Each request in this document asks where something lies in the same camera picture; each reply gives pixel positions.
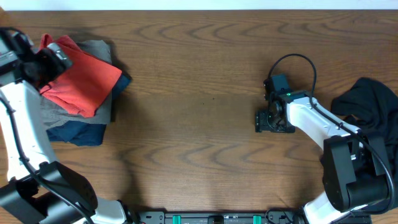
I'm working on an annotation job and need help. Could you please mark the red printed t-shirt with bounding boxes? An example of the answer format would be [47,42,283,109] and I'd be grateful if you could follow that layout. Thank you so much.
[40,34,122,118]

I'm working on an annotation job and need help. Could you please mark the black garment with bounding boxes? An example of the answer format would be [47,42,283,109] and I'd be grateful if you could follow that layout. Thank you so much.
[330,77,398,212]

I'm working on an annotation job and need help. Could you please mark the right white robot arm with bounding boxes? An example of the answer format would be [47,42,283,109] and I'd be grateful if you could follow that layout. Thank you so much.
[255,74,396,223]

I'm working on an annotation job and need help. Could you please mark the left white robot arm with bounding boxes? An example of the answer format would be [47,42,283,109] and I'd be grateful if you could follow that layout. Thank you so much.
[1,27,136,224]

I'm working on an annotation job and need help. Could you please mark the grey folded shorts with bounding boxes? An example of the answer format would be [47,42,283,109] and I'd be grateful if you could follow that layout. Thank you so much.
[40,40,112,129]

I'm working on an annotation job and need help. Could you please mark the navy folded garment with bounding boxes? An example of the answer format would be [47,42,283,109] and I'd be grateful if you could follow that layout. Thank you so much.
[40,74,132,146]

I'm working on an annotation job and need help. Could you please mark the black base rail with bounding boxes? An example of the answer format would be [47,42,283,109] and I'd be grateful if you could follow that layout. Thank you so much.
[136,208,373,224]

